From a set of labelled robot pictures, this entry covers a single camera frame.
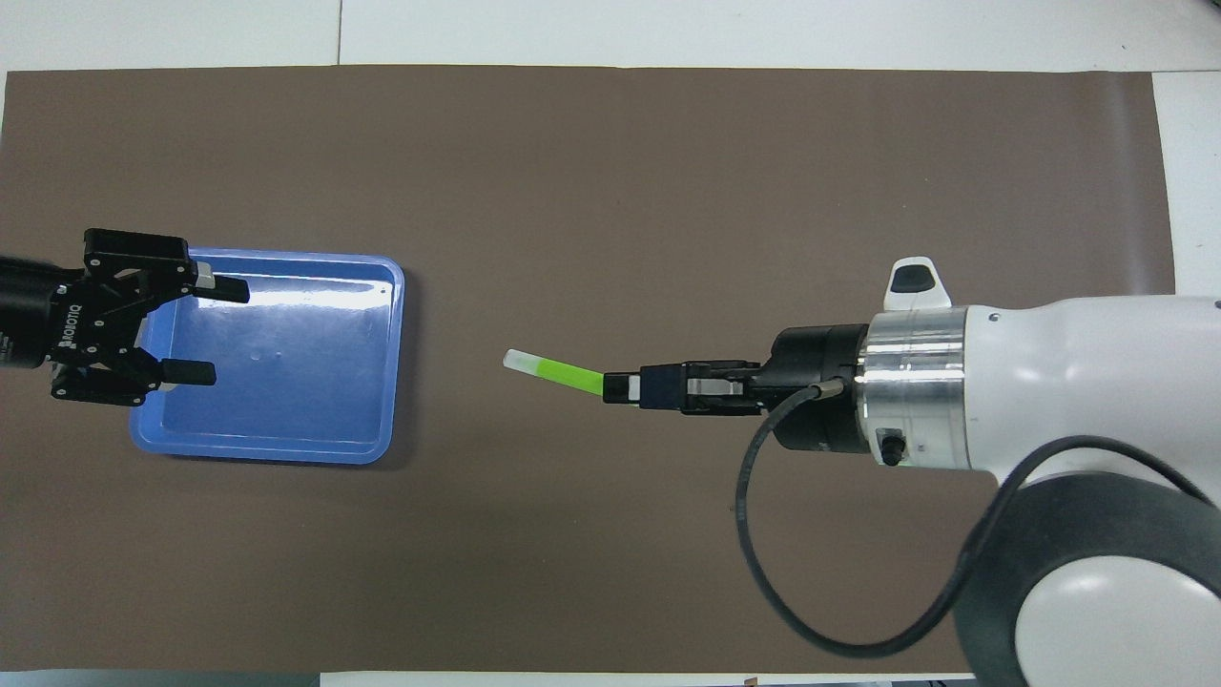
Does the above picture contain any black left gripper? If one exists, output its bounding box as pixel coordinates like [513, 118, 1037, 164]
[0, 229, 251, 406]

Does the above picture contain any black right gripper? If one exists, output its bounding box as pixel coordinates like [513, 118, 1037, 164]
[603, 324, 867, 454]

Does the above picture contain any green pen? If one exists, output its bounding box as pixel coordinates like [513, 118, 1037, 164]
[503, 349, 608, 397]

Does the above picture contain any blue plastic tray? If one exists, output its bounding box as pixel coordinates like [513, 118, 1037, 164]
[129, 247, 405, 466]

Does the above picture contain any brown table mat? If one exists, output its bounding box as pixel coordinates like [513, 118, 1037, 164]
[0, 65, 1176, 674]

